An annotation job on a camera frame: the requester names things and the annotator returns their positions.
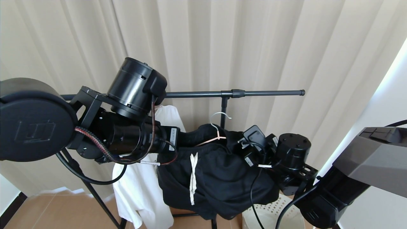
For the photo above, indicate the white laundry basket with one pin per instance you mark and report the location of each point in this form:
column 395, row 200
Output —
column 267, row 210

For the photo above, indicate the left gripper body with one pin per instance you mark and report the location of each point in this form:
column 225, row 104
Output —
column 140, row 140

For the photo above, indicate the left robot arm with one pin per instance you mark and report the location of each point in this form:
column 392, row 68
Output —
column 31, row 121

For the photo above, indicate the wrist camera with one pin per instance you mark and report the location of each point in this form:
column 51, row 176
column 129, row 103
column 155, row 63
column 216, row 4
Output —
column 159, row 86
column 254, row 135

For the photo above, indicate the white printed T-shirt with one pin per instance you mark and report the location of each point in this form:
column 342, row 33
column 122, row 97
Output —
column 140, row 197

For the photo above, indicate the black clothes rack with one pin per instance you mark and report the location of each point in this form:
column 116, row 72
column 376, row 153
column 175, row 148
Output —
column 270, row 93

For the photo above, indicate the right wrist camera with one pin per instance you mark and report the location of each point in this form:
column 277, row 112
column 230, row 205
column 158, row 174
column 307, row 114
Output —
column 254, row 135

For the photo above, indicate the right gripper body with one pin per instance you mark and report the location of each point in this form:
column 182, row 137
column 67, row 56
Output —
column 264, row 156

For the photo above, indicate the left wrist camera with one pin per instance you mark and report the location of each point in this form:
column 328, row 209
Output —
column 159, row 86

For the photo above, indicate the black garment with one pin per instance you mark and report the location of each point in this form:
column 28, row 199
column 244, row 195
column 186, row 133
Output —
column 222, row 184

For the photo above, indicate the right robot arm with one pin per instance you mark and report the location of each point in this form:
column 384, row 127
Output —
column 375, row 159

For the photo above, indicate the pink clothes hanger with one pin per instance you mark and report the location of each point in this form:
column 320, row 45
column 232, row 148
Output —
column 222, row 138

